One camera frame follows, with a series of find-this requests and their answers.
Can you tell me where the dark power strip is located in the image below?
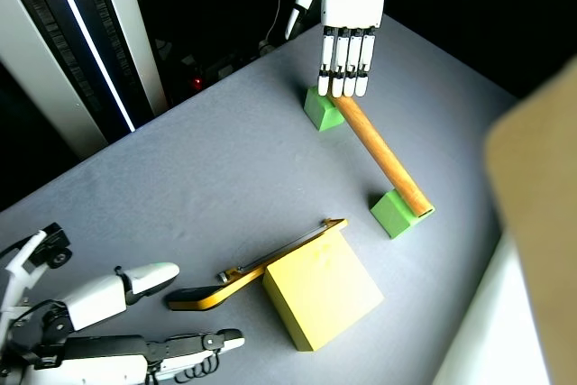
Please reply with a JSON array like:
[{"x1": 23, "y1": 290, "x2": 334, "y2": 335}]
[{"x1": 179, "y1": 53, "x2": 247, "y2": 88}]

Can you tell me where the white light strip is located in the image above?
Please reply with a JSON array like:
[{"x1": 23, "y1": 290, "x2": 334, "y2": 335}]
[{"x1": 43, "y1": 0, "x2": 136, "y2": 133}]

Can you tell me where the grey table cloth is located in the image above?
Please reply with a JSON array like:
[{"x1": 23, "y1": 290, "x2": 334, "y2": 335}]
[{"x1": 0, "y1": 13, "x2": 517, "y2": 385}]

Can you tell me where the green support block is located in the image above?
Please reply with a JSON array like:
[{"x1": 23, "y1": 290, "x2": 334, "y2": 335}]
[
  {"x1": 302, "y1": 86, "x2": 346, "y2": 133},
  {"x1": 369, "y1": 189, "x2": 434, "y2": 241}
]

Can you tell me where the brown wooden rod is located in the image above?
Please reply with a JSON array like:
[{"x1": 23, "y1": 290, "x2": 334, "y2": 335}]
[{"x1": 333, "y1": 96, "x2": 436, "y2": 217}]

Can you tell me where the yellow frame hacksaw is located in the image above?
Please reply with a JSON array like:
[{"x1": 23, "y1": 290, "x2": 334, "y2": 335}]
[{"x1": 164, "y1": 217, "x2": 349, "y2": 313}]

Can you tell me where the large yellow block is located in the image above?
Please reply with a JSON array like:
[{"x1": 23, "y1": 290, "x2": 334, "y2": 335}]
[{"x1": 261, "y1": 229, "x2": 385, "y2": 353}]

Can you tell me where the white and black frame column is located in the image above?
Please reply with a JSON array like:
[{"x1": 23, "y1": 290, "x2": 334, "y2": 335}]
[{"x1": 0, "y1": 0, "x2": 170, "y2": 160}]

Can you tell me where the tan board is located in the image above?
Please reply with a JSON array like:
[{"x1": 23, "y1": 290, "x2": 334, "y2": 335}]
[{"x1": 484, "y1": 55, "x2": 577, "y2": 385}]

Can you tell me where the white cable with plug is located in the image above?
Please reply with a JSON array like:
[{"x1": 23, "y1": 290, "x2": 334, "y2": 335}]
[{"x1": 259, "y1": 0, "x2": 284, "y2": 55}]

